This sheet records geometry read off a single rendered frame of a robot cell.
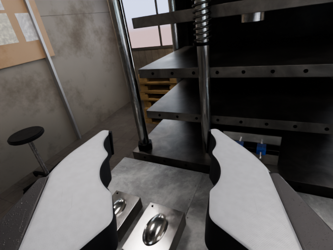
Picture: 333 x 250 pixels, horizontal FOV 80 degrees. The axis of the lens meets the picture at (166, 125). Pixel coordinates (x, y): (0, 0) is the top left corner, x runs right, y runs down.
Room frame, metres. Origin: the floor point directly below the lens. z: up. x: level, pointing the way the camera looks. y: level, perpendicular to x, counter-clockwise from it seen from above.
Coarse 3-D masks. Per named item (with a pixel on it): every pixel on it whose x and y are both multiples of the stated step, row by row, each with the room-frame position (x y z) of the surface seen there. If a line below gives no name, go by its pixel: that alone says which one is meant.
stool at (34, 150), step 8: (24, 128) 2.04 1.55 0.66; (32, 128) 2.01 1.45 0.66; (40, 128) 1.97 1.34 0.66; (16, 136) 1.86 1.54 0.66; (24, 136) 1.83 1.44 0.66; (32, 136) 1.81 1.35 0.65; (16, 144) 1.74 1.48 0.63; (32, 144) 1.90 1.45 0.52; (40, 160) 1.89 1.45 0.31; (32, 184) 1.78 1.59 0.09; (24, 192) 1.71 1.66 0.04
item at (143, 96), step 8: (144, 80) 2.97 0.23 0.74; (152, 80) 3.01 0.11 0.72; (160, 80) 2.94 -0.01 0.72; (168, 80) 2.87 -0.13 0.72; (144, 88) 3.01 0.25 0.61; (152, 88) 3.13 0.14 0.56; (160, 88) 3.07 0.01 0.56; (168, 88) 3.00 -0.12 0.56; (144, 96) 3.03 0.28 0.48; (152, 96) 3.15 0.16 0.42; (160, 96) 3.09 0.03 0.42; (144, 104) 3.07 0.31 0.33; (152, 104) 3.05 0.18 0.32; (152, 120) 3.00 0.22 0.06
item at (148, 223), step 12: (156, 204) 0.56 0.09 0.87; (144, 216) 0.52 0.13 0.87; (156, 216) 0.51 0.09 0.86; (168, 216) 0.50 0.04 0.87; (180, 216) 0.49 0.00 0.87; (144, 228) 0.47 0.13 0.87; (156, 228) 0.48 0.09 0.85; (168, 228) 0.45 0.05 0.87; (180, 228) 0.47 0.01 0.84; (132, 240) 0.43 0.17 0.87; (144, 240) 0.43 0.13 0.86; (156, 240) 0.43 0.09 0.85; (168, 240) 0.41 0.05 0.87
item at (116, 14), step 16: (112, 0) 1.08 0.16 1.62; (112, 16) 1.09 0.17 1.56; (176, 32) 1.68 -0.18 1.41; (128, 48) 1.09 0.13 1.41; (176, 48) 1.68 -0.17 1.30; (128, 64) 1.08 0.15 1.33; (128, 80) 1.08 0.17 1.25; (176, 80) 1.70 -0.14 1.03; (144, 128) 1.09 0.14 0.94; (144, 144) 1.08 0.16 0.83
